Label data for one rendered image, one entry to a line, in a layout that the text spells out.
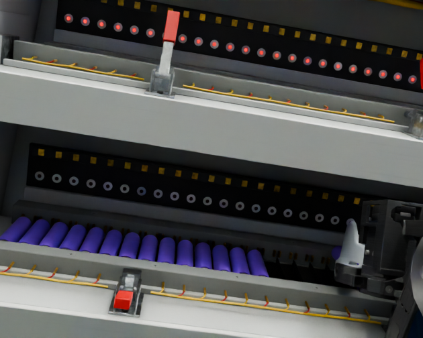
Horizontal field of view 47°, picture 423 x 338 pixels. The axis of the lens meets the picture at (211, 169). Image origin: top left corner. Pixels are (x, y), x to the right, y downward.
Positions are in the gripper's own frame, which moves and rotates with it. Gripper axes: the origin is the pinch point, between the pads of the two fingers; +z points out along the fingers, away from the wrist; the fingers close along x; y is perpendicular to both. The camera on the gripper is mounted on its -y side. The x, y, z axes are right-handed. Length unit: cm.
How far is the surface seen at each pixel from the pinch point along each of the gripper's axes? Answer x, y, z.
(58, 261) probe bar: 30.7, -2.7, -4.4
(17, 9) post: 41.9, 23.8, 2.9
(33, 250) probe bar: 33.2, -2.1, -4.1
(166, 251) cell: 20.7, -0.7, 0.8
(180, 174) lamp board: 20.5, 8.3, 6.4
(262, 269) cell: 10.2, -1.0, -0.3
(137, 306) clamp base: 22.4, -5.4, -6.9
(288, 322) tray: 8.2, -5.2, -5.6
